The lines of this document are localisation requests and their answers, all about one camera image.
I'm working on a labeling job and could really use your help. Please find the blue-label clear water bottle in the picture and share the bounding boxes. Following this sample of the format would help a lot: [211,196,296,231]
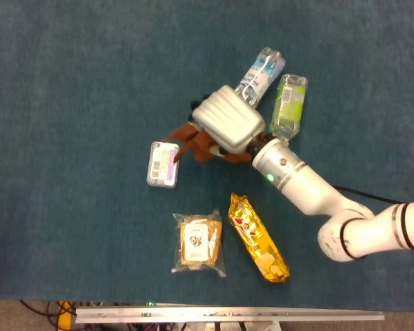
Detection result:
[234,47,286,108]

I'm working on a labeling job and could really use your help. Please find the black floor cables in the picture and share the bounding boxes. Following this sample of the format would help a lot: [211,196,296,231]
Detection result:
[19,299,59,331]

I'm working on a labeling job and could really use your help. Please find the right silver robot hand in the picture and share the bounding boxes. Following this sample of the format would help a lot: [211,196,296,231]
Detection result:
[188,85,266,159]

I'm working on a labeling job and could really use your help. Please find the clear plastic box purple label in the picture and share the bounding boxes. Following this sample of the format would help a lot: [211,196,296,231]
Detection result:
[146,140,180,189]

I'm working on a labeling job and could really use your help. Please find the green-label clear water bottle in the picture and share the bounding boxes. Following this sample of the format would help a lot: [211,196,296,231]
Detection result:
[268,73,309,141]

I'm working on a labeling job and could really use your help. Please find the gold foil biscuit packet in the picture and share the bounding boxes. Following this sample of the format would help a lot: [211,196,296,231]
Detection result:
[228,192,290,284]

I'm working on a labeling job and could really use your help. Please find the aluminium rail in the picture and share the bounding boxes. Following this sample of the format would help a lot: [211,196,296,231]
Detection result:
[75,306,386,325]

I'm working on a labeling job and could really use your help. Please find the teal table carpet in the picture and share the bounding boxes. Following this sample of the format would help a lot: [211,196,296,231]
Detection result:
[0,0,414,313]

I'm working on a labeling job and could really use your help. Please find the brown cloth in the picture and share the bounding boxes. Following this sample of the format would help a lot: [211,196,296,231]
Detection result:
[161,122,253,165]

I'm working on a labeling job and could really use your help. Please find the bagged bread with white label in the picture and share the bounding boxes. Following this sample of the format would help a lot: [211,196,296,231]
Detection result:
[171,208,227,279]

